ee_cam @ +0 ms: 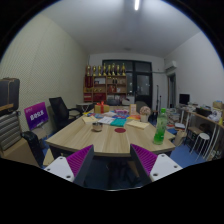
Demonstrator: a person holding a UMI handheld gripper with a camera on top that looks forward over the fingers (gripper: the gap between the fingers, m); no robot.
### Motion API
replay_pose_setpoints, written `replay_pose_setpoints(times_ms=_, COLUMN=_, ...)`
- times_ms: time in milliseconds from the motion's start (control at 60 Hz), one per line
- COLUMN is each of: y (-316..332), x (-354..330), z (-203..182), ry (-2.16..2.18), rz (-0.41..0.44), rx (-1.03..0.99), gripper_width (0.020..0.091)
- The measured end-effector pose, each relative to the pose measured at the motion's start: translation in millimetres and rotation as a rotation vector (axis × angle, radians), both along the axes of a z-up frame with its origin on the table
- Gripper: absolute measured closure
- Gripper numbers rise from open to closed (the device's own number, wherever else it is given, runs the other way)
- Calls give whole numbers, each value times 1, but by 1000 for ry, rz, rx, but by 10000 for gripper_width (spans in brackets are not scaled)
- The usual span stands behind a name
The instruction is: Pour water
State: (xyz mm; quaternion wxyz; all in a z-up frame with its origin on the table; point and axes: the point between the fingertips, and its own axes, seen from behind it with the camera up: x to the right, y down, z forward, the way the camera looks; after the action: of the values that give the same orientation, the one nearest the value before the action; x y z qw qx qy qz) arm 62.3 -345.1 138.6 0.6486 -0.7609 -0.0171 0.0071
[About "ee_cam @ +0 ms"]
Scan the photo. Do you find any small metal cup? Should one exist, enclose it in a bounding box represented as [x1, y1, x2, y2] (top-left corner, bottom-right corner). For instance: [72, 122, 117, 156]
[91, 121, 104, 132]

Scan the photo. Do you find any pile of books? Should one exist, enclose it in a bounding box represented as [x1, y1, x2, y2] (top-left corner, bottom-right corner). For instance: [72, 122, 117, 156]
[166, 108, 183, 129]

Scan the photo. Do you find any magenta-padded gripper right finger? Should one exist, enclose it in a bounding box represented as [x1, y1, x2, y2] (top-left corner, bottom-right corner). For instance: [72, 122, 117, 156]
[129, 143, 183, 186]

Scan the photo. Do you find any black office chair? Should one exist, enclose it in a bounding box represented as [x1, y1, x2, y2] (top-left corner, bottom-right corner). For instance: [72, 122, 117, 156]
[48, 96, 83, 132]

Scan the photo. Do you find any white booklet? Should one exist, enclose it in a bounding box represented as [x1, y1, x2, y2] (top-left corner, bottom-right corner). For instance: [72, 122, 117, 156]
[97, 116, 116, 126]

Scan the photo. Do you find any white pot of pink flowers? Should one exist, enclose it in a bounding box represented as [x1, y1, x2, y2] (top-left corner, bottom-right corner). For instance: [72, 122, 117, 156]
[139, 105, 152, 123]

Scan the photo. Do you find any white air conditioner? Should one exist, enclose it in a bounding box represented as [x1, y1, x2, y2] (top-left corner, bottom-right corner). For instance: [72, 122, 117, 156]
[164, 60, 178, 72]

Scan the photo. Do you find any wooden shelf unit with trophies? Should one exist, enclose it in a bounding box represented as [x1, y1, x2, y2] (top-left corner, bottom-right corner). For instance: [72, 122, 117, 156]
[83, 62, 128, 103]

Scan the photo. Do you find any long wooden side desk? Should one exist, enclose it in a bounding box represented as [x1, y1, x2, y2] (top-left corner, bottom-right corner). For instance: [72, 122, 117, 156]
[176, 105, 224, 161]

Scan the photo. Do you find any black computer monitor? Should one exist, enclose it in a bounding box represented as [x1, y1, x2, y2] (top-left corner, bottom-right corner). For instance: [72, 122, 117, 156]
[178, 93, 191, 106]

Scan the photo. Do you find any green drink bottle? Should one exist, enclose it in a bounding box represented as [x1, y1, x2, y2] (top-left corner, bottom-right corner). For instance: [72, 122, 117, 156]
[153, 107, 168, 146]

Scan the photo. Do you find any small orange standing card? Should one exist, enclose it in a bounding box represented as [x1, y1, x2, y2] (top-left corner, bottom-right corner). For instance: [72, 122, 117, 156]
[129, 103, 138, 116]

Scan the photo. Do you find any small beige notepad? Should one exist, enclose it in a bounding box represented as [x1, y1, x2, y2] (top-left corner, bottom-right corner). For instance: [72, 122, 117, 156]
[81, 115, 99, 125]

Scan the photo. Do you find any black armrest chair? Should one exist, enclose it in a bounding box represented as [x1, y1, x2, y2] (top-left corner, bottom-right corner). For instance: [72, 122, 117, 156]
[20, 130, 46, 168]

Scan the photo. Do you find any small round white table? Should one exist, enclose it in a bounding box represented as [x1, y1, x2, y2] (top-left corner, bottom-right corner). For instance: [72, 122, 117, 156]
[75, 102, 94, 114]

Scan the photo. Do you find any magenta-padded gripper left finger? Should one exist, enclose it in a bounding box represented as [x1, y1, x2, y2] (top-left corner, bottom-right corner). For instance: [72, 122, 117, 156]
[43, 144, 95, 187]

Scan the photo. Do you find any brown wooden stool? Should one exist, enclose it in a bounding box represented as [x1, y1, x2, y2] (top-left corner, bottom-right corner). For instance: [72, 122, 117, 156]
[184, 125, 203, 148]

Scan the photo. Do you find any large beige notebook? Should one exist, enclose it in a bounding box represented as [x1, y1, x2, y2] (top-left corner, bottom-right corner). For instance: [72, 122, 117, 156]
[125, 119, 150, 130]

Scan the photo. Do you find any grey striped cushion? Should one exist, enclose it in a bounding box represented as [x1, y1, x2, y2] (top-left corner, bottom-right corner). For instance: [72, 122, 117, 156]
[0, 111, 23, 152]

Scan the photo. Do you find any white round stool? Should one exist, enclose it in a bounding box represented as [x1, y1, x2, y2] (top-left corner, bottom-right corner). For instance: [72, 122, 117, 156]
[189, 132, 211, 156]

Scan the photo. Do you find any yellow gift box red ribbon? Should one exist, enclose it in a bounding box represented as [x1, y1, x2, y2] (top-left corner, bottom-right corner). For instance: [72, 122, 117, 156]
[94, 101, 111, 114]

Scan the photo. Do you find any black case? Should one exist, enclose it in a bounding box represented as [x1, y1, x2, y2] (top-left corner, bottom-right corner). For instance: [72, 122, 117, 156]
[0, 77, 21, 116]

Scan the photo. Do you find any black microphone stand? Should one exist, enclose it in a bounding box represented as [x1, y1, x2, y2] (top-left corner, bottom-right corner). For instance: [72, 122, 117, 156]
[154, 84, 163, 114]

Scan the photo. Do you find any purple sign board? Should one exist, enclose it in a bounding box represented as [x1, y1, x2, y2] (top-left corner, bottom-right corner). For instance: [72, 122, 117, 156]
[24, 101, 50, 131]

